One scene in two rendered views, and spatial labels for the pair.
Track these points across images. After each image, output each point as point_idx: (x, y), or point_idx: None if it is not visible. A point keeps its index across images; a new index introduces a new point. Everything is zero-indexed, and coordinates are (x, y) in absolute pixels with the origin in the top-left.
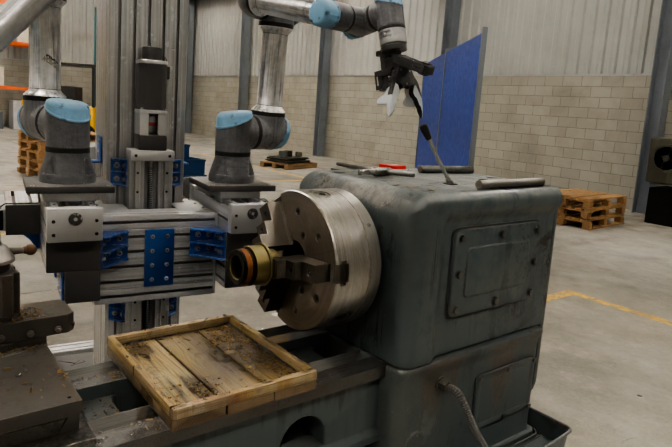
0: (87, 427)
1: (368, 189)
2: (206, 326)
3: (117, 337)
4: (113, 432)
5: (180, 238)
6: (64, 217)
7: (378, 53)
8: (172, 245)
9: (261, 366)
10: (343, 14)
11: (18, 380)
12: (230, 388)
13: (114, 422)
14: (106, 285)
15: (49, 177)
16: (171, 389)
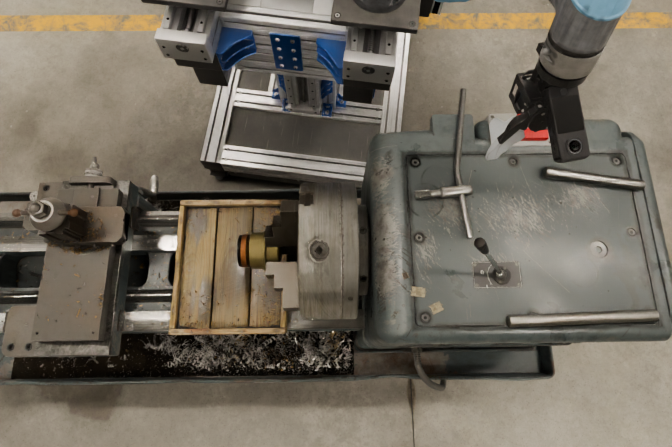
0: (108, 341)
1: (385, 250)
2: (262, 206)
3: (186, 205)
4: (143, 315)
5: (307, 43)
6: (172, 45)
7: (539, 50)
8: (298, 48)
9: (262, 292)
10: None
11: (77, 294)
12: (224, 313)
13: (153, 298)
14: (242, 60)
15: None
16: (189, 294)
